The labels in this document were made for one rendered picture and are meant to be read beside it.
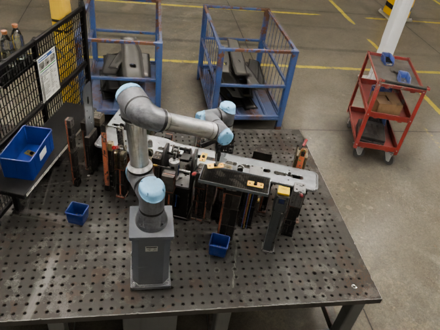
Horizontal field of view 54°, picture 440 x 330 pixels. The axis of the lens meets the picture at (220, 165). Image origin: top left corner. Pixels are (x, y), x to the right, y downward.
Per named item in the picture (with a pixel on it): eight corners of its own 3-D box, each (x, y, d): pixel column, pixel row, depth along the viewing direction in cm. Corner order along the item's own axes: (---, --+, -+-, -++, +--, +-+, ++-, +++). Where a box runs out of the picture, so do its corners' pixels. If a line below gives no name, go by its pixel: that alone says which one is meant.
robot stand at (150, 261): (170, 288, 223) (174, 236, 198) (129, 290, 219) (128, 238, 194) (168, 256, 239) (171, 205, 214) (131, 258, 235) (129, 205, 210)
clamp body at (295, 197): (294, 226, 268) (308, 183, 246) (293, 239, 260) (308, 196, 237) (279, 222, 269) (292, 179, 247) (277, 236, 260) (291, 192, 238)
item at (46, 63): (61, 88, 279) (55, 43, 259) (43, 105, 261) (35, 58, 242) (58, 88, 279) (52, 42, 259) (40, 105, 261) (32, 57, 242)
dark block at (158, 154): (162, 205, 269) (164, 152, 243) (158, 213, 264) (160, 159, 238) (154, 203, 270) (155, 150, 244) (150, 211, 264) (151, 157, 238)
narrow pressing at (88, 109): (95, 128, 274) (91, 79, 253) (87, 137, 265) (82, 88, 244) (93, 127, 274) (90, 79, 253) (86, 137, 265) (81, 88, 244)
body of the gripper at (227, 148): (232, 155, 216) (236, 135, 208) (215, 154, 215) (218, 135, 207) (230, 146, 222) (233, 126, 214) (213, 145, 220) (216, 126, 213)
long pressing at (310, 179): (318, 170, 268) (319, 168, 267) (317, 194, 250) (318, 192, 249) (107, 126, 278) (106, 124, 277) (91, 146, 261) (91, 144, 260)
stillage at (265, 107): (196, 77, 554) (203, 3, 495) (256, 79, 570) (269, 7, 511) (209, 131, 463) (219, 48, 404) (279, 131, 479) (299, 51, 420)
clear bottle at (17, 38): (29, 57, 247) (23, 23, 235) (23, 61, 242) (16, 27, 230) (18, 55, 248) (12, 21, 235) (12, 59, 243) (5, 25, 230)
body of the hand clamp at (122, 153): (128, 192, 275) (127, 148, 253) (124, 199, 270) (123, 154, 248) (119, 190, 275) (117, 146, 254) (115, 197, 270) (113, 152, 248)
